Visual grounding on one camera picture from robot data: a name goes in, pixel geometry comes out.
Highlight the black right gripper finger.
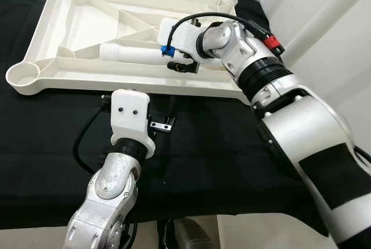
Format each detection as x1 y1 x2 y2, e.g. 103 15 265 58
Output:
167 59 199 75

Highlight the white plastic children table top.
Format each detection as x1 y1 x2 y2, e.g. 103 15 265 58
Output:
6 0 257 100

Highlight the black tablecloth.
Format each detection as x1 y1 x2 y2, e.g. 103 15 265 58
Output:
0 0 371 230

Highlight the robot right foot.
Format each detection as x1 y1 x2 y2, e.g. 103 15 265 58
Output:
164 217 221 249

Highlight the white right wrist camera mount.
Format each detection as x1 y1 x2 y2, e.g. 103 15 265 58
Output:
158 17 205 64

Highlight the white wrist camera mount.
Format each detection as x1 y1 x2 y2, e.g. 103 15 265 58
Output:
158 17 205 64
110 89 156 159

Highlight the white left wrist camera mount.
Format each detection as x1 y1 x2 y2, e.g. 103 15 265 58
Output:
110 89 156 159

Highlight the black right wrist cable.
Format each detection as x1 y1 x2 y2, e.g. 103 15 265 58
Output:
162 12 286 57

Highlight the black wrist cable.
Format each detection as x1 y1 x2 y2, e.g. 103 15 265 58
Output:
73 93 118 175
162 12 286 57

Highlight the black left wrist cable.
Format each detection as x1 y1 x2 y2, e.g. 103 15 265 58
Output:
73 93 118 175

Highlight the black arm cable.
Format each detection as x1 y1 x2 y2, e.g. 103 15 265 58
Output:
352 144 371 173

